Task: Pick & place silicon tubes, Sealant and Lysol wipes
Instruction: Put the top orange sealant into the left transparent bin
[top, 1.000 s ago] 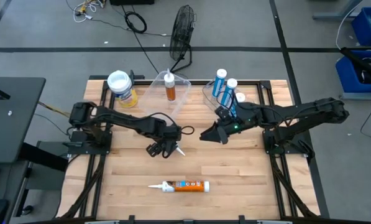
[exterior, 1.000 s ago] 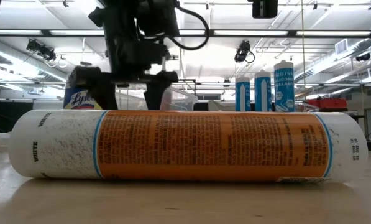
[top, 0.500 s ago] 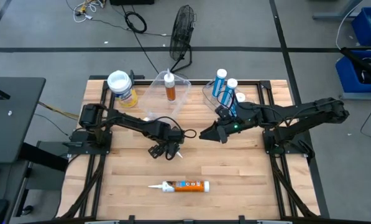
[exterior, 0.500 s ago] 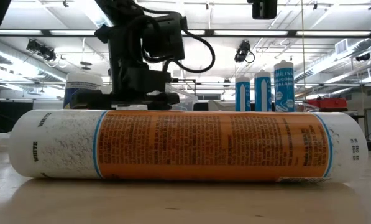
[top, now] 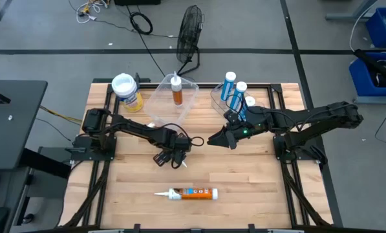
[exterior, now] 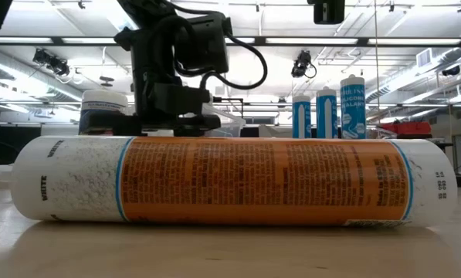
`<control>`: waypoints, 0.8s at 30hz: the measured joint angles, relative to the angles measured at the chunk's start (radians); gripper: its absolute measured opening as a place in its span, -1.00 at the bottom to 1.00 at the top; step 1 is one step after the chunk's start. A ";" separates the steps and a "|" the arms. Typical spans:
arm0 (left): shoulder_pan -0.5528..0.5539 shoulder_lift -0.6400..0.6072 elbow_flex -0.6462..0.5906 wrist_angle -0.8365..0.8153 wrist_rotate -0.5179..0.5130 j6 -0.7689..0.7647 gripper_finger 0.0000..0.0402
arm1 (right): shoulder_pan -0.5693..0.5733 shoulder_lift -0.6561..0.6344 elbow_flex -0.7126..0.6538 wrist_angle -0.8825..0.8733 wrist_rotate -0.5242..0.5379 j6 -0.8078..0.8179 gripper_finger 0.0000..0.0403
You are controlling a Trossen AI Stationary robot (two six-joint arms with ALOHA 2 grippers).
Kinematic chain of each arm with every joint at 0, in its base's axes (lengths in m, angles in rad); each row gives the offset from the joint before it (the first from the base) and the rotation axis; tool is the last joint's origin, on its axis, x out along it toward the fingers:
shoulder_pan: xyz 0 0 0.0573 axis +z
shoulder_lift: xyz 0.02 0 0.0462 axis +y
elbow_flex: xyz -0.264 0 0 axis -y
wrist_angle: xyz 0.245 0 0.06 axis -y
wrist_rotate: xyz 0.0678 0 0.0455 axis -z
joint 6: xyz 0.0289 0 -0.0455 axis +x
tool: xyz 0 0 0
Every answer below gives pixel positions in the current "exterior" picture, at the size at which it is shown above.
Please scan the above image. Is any black ceiling camera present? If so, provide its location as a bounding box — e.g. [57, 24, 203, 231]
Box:
[32, 48, 71, 77]
[290, 49, 318, 80]

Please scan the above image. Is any black overhead camera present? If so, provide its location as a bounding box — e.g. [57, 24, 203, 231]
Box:
[306, 0, 346, 25]

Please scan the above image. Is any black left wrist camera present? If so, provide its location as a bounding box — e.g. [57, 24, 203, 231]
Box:
[175, 13, 232, 75]

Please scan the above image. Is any blue silicone tube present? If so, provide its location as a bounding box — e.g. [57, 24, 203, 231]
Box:
[291, 94, 313, 139]
[340, 75, 367, 140]
[316, 86, 338, 139]

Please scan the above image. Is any black left wrist camera cable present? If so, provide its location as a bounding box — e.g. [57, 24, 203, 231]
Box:
[198, 33, 269, 91]

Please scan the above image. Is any clear plastic bin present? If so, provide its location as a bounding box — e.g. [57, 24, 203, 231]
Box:
[208, 103, 247, 138]

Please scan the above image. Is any red storage bin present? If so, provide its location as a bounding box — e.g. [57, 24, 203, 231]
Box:
[380, 121, 432, 136]

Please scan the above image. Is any yellow Lysol wipes canister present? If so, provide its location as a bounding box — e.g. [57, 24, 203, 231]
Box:
[78, 89, 135, 137]

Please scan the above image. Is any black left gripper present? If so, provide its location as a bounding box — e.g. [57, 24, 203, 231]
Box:
[113, 9, 222, 137]

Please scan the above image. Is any orange sealant tube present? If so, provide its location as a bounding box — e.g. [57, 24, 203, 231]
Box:
[0, 134, 459, 228]

